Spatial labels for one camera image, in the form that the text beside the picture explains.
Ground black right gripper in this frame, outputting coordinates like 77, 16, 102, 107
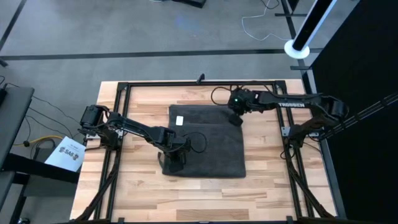
228, 88, 261, 127

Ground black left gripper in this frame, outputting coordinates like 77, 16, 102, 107
167, 136, 192, 172

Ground dark grey terry towel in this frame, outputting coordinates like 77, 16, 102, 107
157, 104, 247, 179

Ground white printed paper sheet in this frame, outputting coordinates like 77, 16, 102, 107
44, 136, 86, 173

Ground black white pole round base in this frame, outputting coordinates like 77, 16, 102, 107
284, 0, 338, 60

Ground black flat floor object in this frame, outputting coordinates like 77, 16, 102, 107
172, 0, 208, 9

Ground black desk crossbar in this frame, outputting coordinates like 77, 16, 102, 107
2, 153, 80, 184

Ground black partition panel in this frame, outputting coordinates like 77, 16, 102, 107
310, 0, 398, 224

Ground grey side desk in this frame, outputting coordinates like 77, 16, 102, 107
0, 86, 35, 212

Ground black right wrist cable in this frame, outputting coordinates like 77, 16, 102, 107
210, 85, 241, 107

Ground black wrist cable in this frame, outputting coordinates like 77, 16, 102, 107
210, 85, 241, 107
185, 131, 208, 154

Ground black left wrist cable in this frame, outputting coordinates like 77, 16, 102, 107
185, 131, 208, 154

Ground black metal table frame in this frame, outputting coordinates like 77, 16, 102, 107
70, 80, 338, 223

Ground white floor cable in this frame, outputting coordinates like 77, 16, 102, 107
241, 0, 292, 42

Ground thin black floor cable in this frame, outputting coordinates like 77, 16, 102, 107
259, 0, 280, 11

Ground yellow floor cable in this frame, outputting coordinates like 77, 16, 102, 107
14, 134, 65, 147

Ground long black floor cable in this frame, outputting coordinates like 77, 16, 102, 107
3, 82, 82, 125

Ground black cable bundle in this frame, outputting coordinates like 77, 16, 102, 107
320, 93, 398, 139

